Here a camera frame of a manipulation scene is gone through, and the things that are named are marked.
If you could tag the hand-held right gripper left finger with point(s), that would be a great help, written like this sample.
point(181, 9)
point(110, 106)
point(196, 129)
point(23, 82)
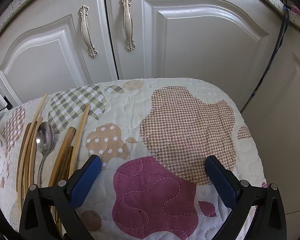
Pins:
point(86, 180)

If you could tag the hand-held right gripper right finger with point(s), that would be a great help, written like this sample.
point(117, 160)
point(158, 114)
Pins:
point(221, 180)

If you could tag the group of wooden chopsticks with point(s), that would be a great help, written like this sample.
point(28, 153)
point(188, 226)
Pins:
point(65, 145)

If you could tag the metal spoon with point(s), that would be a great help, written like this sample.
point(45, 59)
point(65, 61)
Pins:
point(45, 137)

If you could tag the patchwork quilted cloth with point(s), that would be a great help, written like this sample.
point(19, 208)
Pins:
point(165, 130)

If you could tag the white arched cabinet door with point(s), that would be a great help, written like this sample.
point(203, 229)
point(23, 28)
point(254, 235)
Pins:
point(202, 50)
point(45, 62)

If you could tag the pink item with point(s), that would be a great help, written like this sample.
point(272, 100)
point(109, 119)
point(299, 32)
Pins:
point(297, 9)

